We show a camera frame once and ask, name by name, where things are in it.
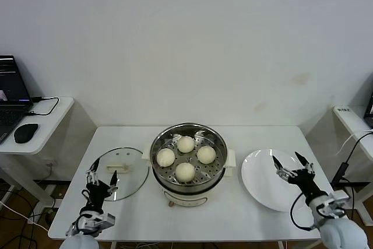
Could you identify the white side table with label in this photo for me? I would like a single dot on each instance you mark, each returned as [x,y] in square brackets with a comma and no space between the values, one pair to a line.
[349,122]

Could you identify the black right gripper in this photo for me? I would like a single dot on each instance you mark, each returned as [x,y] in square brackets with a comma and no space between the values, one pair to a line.
[309,184]

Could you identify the black laptop edge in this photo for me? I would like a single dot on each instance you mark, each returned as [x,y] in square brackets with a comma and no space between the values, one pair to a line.
[370,112]

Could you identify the black computer mouse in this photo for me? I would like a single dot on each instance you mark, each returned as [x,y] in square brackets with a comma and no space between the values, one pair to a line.
[26,133]

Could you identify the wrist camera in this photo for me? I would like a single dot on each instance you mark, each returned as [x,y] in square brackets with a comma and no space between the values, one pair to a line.
[106,220]
[338,201]

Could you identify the stainless steel steamer basket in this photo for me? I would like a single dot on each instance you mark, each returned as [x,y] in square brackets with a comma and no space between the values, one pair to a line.
[218,144]

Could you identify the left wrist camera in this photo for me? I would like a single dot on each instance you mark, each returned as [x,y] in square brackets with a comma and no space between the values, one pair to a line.
[106,220]

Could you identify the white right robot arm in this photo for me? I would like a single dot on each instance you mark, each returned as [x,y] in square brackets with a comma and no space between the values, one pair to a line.
[344,234]

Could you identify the black floor power adapter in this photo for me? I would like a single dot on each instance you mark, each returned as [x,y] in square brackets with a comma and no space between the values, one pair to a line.
[49,216]

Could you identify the white round plate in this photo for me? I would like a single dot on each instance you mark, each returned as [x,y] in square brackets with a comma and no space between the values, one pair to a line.
[262,185]

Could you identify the white wall socket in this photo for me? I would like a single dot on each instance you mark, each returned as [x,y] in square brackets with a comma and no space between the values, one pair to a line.
[52,163]

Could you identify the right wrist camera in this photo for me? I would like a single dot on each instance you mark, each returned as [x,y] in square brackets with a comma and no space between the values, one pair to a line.
[338,201]

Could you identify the small label sticker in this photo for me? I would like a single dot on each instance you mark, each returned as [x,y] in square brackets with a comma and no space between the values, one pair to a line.
[344,110]

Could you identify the cream electric cooking pot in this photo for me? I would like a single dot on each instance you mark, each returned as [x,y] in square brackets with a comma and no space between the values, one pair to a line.
[186,199]

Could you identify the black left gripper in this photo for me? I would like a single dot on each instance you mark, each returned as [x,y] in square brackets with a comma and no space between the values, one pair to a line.
[96,193]

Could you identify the white steamed baozi bun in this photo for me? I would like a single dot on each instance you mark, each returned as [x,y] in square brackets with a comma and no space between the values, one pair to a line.
[165,157]
[186,144]
[206,154]
[185,172]

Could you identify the black open laptop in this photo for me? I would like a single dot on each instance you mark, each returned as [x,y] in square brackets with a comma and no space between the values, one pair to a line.
[11,85]

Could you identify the round glass pot lid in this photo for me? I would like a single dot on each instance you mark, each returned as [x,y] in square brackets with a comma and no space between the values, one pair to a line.
[131,179]

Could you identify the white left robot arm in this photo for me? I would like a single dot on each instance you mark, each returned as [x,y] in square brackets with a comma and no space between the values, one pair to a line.
[78,241]

